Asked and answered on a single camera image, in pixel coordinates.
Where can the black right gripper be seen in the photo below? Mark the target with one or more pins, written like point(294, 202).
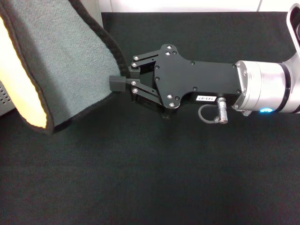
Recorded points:
point(199, 77)

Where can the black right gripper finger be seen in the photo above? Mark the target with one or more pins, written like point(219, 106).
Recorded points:
point(117, 83)

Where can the grey yellow towel black trim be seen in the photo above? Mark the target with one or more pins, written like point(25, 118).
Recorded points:
point(65, 58)

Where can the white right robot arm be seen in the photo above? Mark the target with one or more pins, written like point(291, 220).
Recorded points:
point(264, 86)

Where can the grey perforated storage box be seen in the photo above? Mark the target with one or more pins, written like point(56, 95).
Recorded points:
point(4, 98)

